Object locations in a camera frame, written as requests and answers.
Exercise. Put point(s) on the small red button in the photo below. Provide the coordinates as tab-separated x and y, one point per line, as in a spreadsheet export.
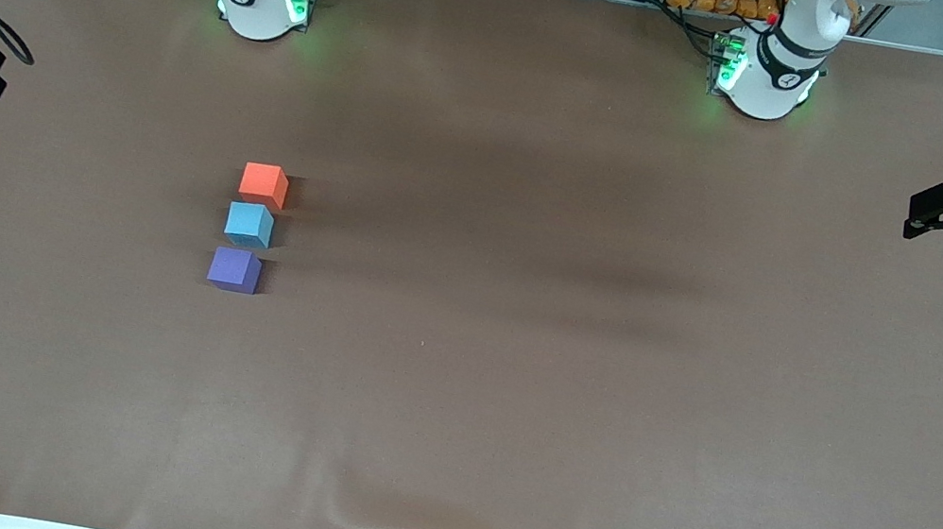
772	17

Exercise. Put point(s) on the light blue foam block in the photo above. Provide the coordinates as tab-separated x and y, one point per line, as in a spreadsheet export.
249	224

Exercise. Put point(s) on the purple foam block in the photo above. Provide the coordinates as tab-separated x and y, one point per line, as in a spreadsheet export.
234	270

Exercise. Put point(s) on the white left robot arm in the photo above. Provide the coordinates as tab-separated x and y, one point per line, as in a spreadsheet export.
765	84

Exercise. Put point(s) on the orange foam block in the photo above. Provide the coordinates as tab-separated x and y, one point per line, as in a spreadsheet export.
263	185

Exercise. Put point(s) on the brown table cover mat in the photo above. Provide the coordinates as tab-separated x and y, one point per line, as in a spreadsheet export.
505	404

